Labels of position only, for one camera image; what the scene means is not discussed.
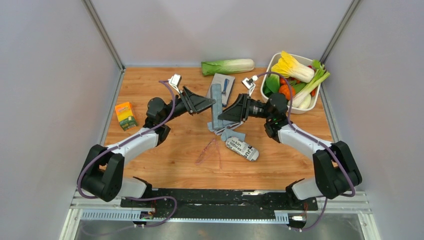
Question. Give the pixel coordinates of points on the pink transparent sunglasses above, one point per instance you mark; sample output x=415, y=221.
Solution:
x=211, y=151

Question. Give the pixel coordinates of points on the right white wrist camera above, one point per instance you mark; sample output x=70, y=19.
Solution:
x=250, y=84

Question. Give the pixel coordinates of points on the green leafy vegetable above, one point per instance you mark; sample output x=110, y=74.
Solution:
x=271, y=85

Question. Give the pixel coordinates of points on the white rectangular tray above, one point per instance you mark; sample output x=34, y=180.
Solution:
x=303, y=60

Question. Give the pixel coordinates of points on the newspaper print pouch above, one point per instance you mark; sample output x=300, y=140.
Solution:
x=242, y=148

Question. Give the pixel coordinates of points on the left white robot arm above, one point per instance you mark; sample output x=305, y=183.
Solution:
x=102, y=175

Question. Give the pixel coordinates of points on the yellow white bok choy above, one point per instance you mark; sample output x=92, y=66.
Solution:
x=288, y=66

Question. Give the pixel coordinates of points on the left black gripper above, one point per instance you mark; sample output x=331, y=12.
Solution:
x=192, y=102

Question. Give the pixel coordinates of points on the grey glasses case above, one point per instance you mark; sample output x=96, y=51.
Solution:
x=216, y=110

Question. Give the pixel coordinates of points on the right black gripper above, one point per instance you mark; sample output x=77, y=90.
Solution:
x=238, y=110

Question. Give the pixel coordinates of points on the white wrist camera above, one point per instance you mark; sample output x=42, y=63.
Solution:
x=250, y=84
x=175, y=81

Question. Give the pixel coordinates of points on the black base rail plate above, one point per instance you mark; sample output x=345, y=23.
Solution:
x=219, y=203

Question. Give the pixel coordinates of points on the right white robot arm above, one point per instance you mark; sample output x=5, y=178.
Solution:
x=335, y=170

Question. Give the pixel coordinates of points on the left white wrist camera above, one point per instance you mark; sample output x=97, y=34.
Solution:
x=175, y=81

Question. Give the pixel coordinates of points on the light blue cleaning cloth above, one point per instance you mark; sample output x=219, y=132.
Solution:
x=228, y=133

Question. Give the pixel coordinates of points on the orange green carton box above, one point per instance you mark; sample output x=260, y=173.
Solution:
x=125, y=116

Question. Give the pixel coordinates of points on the grey razor package box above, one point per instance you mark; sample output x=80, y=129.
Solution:
x=227, y=83

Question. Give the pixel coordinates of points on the green white napa cabbage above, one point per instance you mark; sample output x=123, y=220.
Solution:
x=227, y=67

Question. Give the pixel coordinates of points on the small orange pumpkin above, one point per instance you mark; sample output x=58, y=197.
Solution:
x=287, y=90

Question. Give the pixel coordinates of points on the green white leek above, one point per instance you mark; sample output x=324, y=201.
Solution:
x=303, y=98

